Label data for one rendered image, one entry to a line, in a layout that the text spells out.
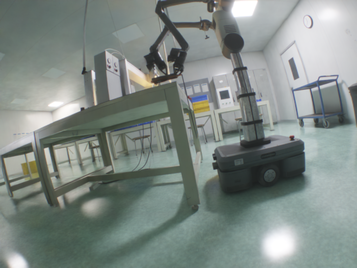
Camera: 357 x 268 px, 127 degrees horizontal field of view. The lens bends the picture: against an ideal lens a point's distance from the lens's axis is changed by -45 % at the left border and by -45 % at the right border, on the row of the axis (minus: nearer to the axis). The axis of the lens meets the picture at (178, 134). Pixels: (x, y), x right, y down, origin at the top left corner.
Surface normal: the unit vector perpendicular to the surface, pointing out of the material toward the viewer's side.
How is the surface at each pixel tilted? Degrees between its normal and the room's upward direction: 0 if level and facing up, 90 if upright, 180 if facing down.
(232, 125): 90
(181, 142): 90
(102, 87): 90
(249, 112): 90
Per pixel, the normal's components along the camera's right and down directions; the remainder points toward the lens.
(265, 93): -0.17, 0.07
